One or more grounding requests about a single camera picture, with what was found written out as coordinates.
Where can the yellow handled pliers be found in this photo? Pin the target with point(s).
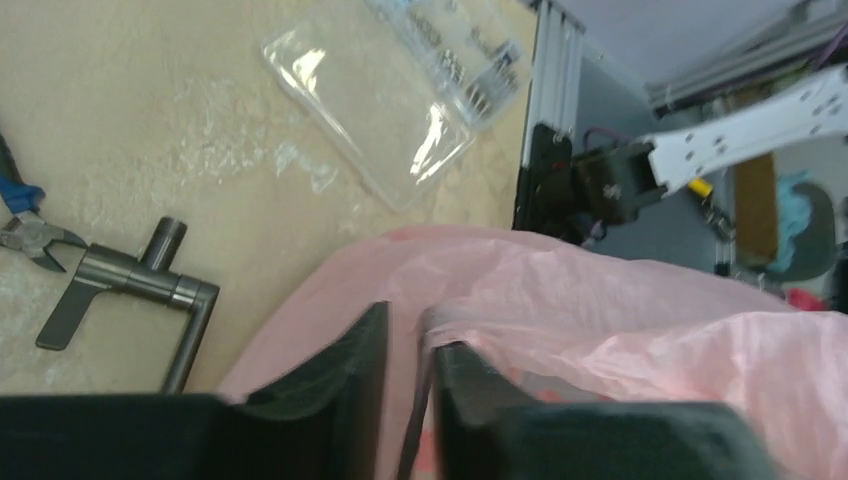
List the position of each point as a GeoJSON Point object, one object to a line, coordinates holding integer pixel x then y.
{"type": "Point", "coordinates": [712, 213]}

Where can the pink plastic bag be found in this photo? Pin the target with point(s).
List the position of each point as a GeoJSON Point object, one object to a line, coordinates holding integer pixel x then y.
{"type": "Point", "coordinates": [628, 330]}

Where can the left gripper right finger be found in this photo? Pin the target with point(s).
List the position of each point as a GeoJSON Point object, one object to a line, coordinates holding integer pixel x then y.
{"type": "Point", "coordinates": [486, 427]}

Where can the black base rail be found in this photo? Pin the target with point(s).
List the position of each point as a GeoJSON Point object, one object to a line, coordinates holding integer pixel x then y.
{"type": "Point", "coordinates": [544, 187]}

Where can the aluminium frame rail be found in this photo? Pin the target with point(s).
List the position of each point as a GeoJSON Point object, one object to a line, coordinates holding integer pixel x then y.
{"type": "Point", "coordinates": [557, 61]}

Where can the cardboard box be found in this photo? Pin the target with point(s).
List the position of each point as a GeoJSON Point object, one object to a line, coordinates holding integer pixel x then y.
{"type": "Point", "coordinates": [756, 216]}

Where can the blue handled pliers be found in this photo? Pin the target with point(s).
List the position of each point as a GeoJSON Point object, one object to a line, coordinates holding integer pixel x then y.
{"type": "Point", "coordinates": [27, 231]}

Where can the grey metal faucet handle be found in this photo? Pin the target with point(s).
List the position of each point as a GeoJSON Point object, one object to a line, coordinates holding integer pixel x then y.
{"type": "Point", "coordinates": [103, 269]}

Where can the clear plastic screw box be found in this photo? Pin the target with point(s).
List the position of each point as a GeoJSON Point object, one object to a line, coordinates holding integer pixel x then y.
{"type": "Point", "coordinates": [402, 88]}

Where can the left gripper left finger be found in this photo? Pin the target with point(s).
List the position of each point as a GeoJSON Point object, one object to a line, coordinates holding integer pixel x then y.
{"type": "Point", "coordinates": [319, 421]}

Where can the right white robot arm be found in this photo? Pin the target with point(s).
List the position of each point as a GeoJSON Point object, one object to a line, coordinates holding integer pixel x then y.
{"type": "Point", "coordinates": [613, 184]}

